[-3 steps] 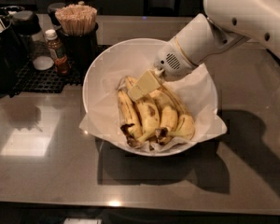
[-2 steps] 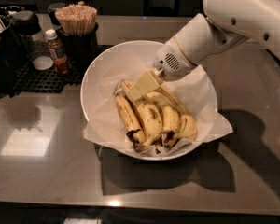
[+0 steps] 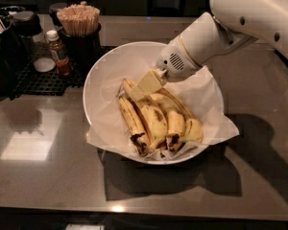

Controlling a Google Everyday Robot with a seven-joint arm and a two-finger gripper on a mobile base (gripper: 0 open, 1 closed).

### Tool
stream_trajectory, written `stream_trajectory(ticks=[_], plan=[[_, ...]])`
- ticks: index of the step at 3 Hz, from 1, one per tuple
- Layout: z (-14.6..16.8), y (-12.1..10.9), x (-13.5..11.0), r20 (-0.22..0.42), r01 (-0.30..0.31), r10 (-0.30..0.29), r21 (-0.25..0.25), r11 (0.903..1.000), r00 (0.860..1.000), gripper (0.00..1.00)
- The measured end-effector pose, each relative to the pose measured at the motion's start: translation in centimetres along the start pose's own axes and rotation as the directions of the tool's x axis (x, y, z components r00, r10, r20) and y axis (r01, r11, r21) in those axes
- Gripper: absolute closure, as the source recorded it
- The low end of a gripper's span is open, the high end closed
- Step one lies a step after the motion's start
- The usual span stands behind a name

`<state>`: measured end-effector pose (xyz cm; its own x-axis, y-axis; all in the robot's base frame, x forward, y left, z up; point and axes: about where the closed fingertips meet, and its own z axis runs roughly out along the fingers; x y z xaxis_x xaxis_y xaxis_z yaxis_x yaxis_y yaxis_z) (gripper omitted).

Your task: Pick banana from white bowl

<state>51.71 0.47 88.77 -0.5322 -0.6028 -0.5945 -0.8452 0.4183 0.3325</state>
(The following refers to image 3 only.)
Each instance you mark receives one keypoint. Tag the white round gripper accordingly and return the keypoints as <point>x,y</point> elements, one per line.
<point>172,60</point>

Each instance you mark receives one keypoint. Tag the long spotted banana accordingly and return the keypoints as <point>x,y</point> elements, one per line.
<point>151,116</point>

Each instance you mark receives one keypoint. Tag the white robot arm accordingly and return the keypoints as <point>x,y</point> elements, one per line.
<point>228,26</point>

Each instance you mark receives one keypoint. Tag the white bowl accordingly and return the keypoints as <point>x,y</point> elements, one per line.
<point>99,80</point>

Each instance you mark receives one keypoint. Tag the leftmost spotted banana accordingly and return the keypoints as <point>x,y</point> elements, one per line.
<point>138,132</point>

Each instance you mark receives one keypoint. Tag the middle right banana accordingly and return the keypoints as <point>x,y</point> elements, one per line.
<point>174,118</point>

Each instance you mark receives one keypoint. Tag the rightmost curved banana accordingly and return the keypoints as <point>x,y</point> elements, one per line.
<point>193,128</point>

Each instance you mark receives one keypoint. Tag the white paper liner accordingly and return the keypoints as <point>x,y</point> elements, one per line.
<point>211,112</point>

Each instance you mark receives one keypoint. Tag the black stir stick cup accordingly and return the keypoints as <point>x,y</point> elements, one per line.
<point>83,50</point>

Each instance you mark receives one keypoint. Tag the small brown sauce bottle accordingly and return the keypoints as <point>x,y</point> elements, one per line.
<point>59,54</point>

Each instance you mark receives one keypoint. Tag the wooden stir sticks bundle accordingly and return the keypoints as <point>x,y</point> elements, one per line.
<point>79,19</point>

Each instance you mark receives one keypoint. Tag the dark lidded jar behind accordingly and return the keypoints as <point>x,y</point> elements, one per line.
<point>53,10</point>

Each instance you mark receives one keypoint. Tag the black rubber grid mat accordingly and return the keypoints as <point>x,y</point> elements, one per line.
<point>31,82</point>

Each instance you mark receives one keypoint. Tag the glass sugar shaker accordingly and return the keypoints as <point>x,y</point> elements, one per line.
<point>27,26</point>

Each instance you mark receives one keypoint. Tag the black container at left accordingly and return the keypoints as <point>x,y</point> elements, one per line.
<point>12,56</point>

